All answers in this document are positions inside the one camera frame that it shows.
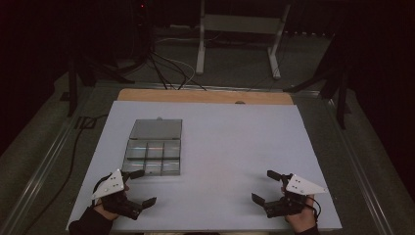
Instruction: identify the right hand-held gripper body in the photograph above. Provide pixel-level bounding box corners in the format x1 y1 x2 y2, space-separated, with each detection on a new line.
263 173 329 219

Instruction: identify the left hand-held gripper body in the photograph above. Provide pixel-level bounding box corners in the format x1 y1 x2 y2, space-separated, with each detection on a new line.
91 168 144 220

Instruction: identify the person's left hand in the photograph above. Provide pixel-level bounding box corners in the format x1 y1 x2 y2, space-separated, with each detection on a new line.
93 184 130 222

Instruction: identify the person's right hand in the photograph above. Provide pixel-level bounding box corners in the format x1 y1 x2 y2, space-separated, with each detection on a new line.
281 187 318 235

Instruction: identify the clear plastic compartment box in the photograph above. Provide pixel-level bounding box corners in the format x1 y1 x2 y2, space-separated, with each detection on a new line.
121 118 183 177

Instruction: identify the white table mat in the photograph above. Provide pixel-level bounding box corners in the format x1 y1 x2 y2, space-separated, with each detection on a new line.
66 100 344 232

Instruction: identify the black metal stand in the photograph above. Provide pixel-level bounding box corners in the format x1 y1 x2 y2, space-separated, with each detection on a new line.
283 32 352 130
66 48 135 118

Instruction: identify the white metal stand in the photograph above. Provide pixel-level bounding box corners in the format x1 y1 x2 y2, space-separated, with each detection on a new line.
195 0 293 80

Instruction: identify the dark device with red light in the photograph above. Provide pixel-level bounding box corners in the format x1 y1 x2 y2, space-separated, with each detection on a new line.
129 0 155 35

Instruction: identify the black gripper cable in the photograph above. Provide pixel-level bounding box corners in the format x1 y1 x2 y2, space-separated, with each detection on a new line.
306 195 323 223

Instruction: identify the long black floor cable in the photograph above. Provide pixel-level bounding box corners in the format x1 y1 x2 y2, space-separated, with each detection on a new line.
22 113 110 235

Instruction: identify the metal floor rail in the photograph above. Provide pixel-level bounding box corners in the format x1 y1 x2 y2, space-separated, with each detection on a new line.
0 87 96 235
324 97 396 235

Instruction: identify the bundle of black floor cables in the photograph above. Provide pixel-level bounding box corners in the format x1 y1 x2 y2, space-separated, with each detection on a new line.
147 48 208 92

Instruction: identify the white floor cable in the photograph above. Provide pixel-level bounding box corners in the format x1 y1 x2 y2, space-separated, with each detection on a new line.
156 36 197 90

